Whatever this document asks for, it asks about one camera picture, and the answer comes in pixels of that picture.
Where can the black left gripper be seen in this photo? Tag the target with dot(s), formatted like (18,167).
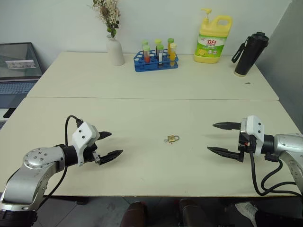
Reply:
(91,154)

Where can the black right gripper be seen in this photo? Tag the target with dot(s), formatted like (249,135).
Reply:
(247,144)

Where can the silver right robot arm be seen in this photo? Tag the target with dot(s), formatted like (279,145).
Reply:
(286,144)

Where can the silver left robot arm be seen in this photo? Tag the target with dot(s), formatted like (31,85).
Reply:
(28,179)

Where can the small brass padlock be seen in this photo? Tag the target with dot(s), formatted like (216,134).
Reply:
(172,139)

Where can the dark brown rounded shape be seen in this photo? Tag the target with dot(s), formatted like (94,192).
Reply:
(133,215)

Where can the blue test tube rack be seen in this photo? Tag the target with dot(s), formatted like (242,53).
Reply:
(142,67)

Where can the white ceramic vase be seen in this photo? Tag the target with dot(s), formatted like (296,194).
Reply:
(115,52)

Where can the yellow detergent pump bottle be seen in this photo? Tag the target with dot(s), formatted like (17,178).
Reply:
(211,45)

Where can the green-capped red liquid tube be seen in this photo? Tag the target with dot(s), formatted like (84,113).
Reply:
(147,58)

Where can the pale-capped orange liquid tube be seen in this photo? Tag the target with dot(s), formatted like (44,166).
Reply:
(173,55)

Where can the black phone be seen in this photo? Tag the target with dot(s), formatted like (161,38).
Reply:
(8,112)

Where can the green-capped orange liquid tube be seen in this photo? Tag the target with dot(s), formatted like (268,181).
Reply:
(170,40)

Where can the yellow-green-capped tube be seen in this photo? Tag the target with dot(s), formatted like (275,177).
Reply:
(157,42)

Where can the grey laptop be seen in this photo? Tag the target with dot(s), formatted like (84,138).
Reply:
(16,71)

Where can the dried flower bunch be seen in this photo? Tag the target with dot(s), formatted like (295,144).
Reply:
(107,14)

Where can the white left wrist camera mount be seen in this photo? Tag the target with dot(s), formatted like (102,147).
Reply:
(82,137)

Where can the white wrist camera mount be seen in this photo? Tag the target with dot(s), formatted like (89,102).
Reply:
(82,137)
(255,125)

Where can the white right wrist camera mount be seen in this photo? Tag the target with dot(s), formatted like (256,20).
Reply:
(255,125)

